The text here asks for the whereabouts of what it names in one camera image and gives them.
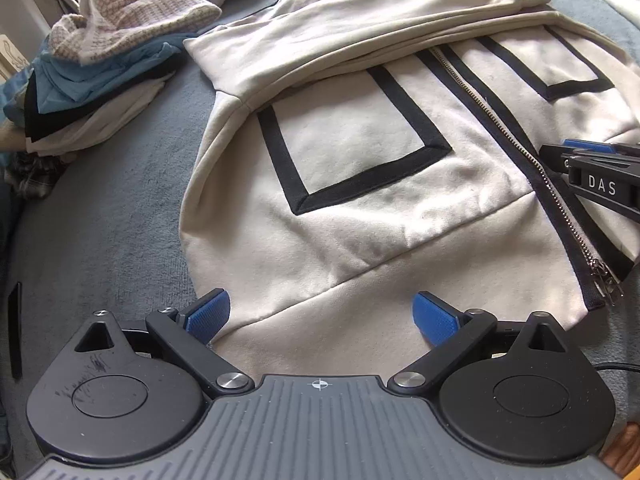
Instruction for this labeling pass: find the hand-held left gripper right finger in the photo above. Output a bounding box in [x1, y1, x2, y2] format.
[387, 290, 571, 395]

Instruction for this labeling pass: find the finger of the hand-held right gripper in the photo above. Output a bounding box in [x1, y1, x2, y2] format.
[540, 144, 575, 177]
[561, 138, 640, 157]

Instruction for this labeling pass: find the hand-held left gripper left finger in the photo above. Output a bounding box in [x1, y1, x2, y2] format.
[74, 287, 253, 395]

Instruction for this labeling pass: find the beige zip jacket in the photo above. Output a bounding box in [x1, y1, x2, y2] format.
[180, 0, 640, 376]

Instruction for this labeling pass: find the white fluffy towel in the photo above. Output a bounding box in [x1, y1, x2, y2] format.
[599, 0, 640, 26]

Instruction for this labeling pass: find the white garment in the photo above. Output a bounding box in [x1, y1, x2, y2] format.
[25, 72, 173, 161]

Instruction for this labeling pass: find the plaid cloth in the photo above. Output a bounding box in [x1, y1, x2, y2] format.
[4, 152, 57, 200]

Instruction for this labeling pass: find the black garment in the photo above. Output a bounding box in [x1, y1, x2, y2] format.
[22, 52, 188, 143]

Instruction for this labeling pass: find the pink white knitted sweater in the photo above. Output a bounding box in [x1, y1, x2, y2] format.
[47, 0, 222, 66]

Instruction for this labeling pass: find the cream carved headboard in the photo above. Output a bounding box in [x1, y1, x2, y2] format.
[0, 32, 31, 81]

